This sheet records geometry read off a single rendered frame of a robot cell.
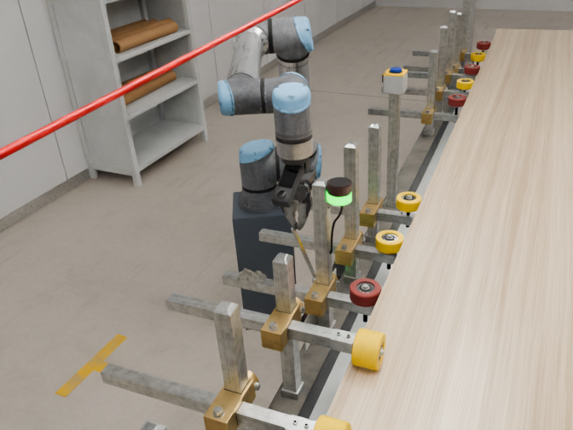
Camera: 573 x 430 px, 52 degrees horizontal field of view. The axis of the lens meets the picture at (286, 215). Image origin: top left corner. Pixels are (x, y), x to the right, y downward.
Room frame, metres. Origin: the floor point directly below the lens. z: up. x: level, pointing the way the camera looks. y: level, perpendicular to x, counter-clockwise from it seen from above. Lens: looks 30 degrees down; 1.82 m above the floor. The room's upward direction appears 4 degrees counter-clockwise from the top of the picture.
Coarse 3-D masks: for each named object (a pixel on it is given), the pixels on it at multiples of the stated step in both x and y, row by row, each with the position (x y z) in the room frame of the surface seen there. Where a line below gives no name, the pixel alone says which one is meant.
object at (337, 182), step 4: (332, 180) 1.28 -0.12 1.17; (336, 180) 1.28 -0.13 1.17; (340, 180) 1.27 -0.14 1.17; (344, 180) 1.27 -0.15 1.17; (348, 180) 1.27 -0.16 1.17; (332, 184) 1.25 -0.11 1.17; (336, 184) 1.25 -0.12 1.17; (340, 184) 1.25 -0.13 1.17; (344, 184) 1.25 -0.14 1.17; (348, 184) 1.25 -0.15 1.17; (336, 196) 1.24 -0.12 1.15; (340, 196) 1.24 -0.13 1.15; (328, 204) 1.27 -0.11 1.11; (328, 208) 1.26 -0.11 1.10; (340, 208) 1.26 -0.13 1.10; (340, 212) 1.26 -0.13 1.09; (336, 220) 1.27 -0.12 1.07; (332, 228) 1.28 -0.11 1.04; (332, 232) 1.28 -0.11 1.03; (332, 236) 1.28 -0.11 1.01; (332, 240) 1.28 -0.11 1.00; (332, 244) 1.28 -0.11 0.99; (332, 248) 1.28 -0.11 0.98; (332, 252) 1.28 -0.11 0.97
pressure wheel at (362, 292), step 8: (360, 280) 1.23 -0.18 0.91; (368, 280) 1.22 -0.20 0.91; (352, 288) 1.19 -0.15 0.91; (360, 288) 1.20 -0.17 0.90; (368, 288) 1.19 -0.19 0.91; (376, 288) 1.19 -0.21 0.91; (352, 296) 1.18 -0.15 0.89; (360, 296) 1.16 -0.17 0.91; (368, 296) 1.16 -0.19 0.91; (376, 296) 1.16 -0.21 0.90; (360, 304) 1.16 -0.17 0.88; (368, 304) 1.16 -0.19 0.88
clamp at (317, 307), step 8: (336, 280) 1.30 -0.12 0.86; (312, 288) 1.25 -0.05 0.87; (320, 288) 1.25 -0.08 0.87; (328, 288) 1.25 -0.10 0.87; (320, 296) 1.22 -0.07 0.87; (304, 304) 1.21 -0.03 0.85; (312, 304) 1.20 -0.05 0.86; (320, 304) 1.20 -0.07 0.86; (312, 312) 1.20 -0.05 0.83; (320, 312) 1.20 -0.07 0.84
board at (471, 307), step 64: (512, 64) 3.02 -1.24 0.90; (512, 128) 2.17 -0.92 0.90; (448, 192) 1.68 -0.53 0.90; (512, 192) 1.64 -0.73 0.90; (448, 256) 1.31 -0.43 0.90; (512, 256) 1.29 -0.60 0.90; (384, 320) 1.07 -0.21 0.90; (448, 320) 1.06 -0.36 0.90; (512, 320) 1.04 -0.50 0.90; (384, 384) 0.87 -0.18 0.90; (448, 384) 0.86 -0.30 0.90; (512, 384) 0.85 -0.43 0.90
